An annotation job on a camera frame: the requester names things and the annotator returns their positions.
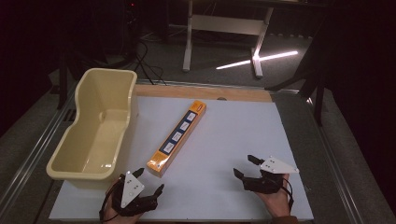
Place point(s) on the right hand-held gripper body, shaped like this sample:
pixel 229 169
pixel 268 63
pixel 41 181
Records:
pixel 271 175

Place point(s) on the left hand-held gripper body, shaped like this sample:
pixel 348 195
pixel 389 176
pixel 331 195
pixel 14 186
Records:
pixel 132 189

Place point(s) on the long orange box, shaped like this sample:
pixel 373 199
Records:
pixel 179 138

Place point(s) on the cream plastic tub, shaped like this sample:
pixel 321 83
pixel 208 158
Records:
pixel 93 137

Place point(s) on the person's right hand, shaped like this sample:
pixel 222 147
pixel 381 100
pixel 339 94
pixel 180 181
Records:
pixel 275 202

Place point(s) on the person's left hand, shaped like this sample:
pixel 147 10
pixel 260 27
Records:
pixel 116 214

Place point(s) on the dark metal stand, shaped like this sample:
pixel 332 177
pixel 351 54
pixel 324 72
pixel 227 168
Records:
pixel 306 74

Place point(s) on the metal floor rail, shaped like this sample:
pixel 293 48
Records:
pixel 336 168
pixel 31 155

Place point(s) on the white table frame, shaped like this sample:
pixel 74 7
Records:
pixel 224 29

